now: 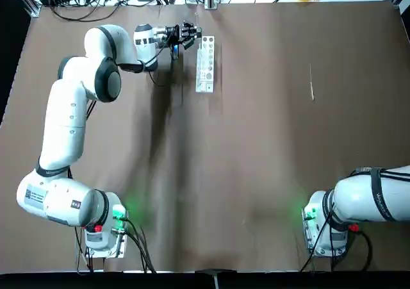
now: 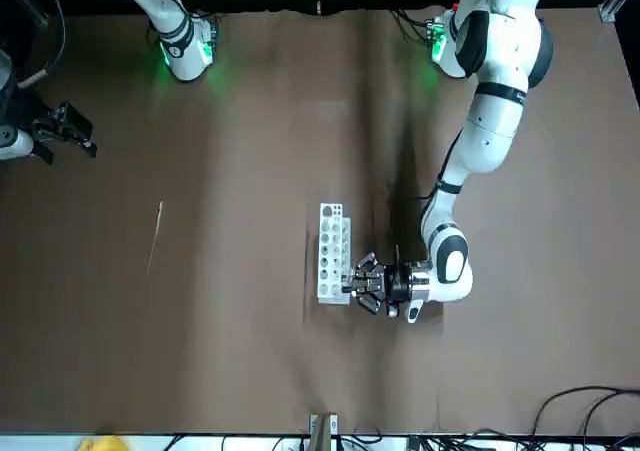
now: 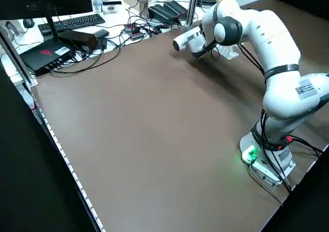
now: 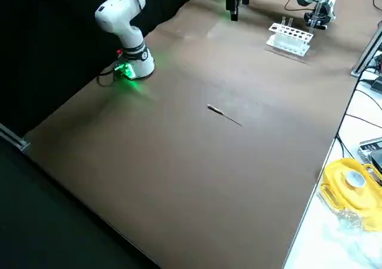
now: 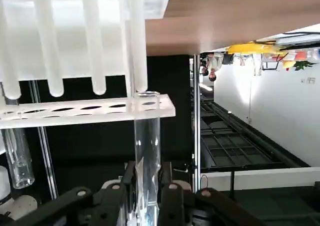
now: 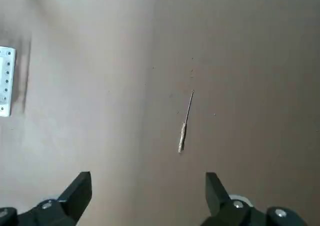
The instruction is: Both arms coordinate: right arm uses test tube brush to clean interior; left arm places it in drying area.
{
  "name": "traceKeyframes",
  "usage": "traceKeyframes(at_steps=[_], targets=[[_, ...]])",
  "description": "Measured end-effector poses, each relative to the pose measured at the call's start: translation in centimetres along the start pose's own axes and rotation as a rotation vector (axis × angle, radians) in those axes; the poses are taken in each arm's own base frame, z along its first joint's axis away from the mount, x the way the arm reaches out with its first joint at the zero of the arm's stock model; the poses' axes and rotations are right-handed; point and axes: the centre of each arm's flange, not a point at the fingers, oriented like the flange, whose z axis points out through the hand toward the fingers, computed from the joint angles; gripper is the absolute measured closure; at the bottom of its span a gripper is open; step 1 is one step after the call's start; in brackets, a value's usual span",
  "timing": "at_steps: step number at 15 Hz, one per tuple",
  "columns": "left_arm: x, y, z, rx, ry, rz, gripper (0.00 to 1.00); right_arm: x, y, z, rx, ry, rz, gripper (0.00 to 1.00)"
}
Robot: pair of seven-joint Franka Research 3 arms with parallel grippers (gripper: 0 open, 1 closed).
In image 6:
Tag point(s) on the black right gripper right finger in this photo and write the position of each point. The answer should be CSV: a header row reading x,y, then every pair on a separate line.
x,y
237,213

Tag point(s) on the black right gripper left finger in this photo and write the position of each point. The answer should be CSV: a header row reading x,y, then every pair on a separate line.
x,y
50,213

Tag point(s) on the white test tube rack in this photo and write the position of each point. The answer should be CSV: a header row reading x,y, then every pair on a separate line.
x,y
5,85

